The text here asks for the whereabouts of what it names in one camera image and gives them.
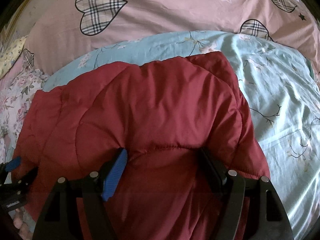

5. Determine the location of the light blue floral quilt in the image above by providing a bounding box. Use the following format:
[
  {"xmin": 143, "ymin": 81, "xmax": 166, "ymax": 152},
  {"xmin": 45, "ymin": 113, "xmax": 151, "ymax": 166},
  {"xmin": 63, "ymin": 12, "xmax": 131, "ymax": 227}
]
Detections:
[{"xmin": 4, "ymin": 29, "xmax": 320, "ymax": 240}]

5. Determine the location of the person's left hand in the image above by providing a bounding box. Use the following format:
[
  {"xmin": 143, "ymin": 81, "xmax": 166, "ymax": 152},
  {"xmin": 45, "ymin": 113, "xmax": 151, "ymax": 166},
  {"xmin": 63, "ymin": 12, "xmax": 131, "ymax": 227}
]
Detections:
[{"xmin": 13, "ymin": 207, "xmax": 35, "ymax": 240}]

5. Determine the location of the white floral bed sheet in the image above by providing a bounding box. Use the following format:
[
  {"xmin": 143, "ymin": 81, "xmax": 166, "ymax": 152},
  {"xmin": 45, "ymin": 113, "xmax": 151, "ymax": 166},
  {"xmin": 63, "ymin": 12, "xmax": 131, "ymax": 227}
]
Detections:
[{"xmin": 1, "ymin": 69, "xmax": 49, "ymax": 163}]

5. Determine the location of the pink heart-print duvet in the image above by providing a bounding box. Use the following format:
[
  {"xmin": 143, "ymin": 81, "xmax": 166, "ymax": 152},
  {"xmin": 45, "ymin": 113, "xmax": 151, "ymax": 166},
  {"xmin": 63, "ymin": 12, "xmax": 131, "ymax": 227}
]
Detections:
[{"xmin": 21, "ymin": 0, "xmax": 319, "ymax": 74}]

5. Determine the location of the yellow dotted cloth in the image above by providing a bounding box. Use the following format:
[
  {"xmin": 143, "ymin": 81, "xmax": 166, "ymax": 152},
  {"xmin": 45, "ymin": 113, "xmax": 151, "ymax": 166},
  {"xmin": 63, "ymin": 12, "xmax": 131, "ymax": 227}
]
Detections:
[{"xmin": 0, "ymin": 36, "xmax": 27, "ymax": 79}]

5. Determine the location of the red quilted jacket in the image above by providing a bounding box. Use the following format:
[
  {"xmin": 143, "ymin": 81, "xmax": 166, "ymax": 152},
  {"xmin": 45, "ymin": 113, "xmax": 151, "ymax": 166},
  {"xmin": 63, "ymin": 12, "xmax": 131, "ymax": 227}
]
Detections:
[{"xmin": 12, "ymin": 52, "xmax": 270, "ymax": 239}]

